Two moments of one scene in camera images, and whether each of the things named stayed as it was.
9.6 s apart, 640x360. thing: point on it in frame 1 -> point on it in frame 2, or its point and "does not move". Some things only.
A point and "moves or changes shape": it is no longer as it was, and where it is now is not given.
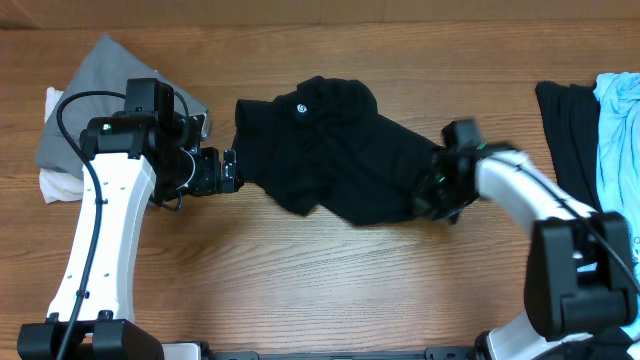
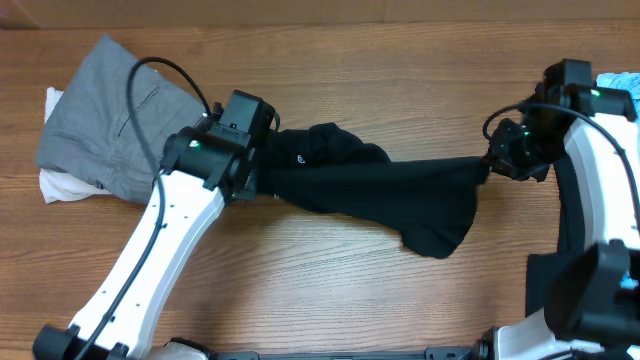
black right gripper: [424, 205] -> [502, 159]
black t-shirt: [325, 141] moves or changes shape
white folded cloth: [56, 186] does not move
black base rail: [429, 354] does not move
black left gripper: [210, 181] -> [249, 190]
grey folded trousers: [107, 69] does not move
